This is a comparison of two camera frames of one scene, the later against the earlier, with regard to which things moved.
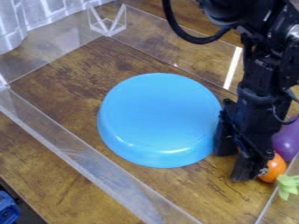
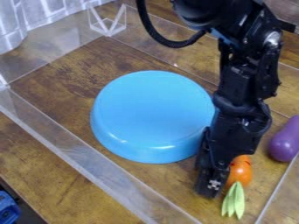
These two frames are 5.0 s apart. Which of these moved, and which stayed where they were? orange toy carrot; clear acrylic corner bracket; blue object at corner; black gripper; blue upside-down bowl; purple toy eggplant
Moved: orange toy carrot; black gripper
Stayed: purple toy eggplant; clear acrylic corner bracket; blue object at corner; blue upside-down bowl
